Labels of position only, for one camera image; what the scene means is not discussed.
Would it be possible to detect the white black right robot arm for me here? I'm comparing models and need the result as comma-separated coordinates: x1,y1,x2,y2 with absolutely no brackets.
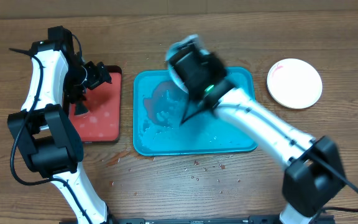
166,40,344,223

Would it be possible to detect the dark green sponge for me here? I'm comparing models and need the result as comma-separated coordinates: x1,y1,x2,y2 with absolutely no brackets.
74,101,89,116

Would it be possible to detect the light blue plate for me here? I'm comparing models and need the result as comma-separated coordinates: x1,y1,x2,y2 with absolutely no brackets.
165,34,209,93

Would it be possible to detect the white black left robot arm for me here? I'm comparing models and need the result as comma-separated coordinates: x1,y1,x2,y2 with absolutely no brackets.
7,39,115,223

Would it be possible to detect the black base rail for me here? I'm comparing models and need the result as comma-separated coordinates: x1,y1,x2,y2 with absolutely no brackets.
116,214,335,224

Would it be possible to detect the white plate with red stain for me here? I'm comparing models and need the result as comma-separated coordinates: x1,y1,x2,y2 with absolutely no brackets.
267,58,323,110

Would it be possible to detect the teal plastic tray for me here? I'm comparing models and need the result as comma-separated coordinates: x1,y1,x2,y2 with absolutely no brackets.
133,70,257,156

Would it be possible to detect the red tray with dark rim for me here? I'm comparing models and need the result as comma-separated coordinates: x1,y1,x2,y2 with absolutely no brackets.
69,65,122,143

